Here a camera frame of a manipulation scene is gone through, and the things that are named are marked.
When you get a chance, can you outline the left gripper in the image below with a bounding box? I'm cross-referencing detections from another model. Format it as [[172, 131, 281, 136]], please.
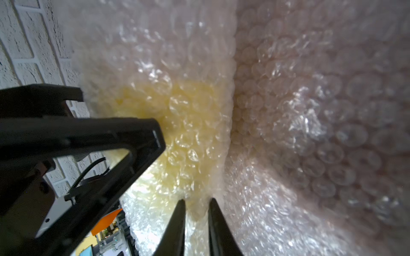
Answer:
[[1, 84, 165, 256]]

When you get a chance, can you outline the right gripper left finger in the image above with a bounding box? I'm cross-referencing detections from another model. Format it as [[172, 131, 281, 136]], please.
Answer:
[[153, 199, 186, 256]]

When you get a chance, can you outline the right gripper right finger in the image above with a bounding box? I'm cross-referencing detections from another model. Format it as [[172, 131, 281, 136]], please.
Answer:
[[208, 198, 243, 256]]

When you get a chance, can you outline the yellow plastic wine glass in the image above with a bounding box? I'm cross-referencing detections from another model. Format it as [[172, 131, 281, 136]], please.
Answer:
[[100, 81, 234, 200]]

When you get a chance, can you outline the bubble wrap sheet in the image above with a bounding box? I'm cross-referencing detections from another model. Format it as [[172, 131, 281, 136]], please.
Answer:
[[56, 1, 410, 256]]

